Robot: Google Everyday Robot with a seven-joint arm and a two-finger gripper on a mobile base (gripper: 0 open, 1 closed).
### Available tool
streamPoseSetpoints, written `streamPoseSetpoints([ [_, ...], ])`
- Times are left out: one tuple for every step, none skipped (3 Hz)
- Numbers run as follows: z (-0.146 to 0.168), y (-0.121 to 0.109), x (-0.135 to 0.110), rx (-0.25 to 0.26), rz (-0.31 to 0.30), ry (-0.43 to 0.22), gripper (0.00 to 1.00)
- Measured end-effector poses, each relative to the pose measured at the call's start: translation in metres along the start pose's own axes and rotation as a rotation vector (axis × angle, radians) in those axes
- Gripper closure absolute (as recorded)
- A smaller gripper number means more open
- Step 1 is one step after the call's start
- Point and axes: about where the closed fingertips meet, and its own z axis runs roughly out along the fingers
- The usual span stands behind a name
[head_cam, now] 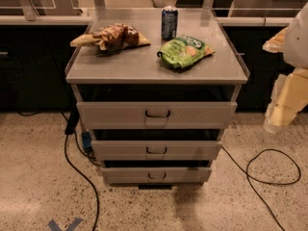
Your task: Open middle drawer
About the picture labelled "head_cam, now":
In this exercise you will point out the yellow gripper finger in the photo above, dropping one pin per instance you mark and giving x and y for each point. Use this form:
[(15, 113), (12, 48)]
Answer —
[(289, 97), (276, 43)]

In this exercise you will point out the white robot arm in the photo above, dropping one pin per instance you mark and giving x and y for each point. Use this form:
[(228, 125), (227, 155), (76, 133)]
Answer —
[(295, 50)]

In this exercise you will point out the grey drawer cabinet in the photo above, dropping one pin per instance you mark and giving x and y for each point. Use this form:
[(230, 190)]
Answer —
[(138, 75)]

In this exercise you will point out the green chip bag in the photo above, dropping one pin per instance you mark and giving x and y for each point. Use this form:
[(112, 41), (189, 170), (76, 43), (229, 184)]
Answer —
[(184, 51)]

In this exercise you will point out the blue soda can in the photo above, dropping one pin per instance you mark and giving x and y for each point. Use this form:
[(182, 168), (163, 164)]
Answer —
[(169, 22)]

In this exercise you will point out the brown chip bag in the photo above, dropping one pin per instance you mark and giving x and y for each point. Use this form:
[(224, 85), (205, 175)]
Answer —
[(113, 37)]

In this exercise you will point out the blue box behind cabinet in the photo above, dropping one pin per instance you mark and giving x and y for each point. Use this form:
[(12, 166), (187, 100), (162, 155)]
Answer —
[(86, 141)]

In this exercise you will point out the black power adapter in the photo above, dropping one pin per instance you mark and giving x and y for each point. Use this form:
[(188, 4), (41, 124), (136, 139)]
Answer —
[(72, 122)]

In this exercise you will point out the blue tape cross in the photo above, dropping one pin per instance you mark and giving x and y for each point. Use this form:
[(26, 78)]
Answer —
[(71, 226)]

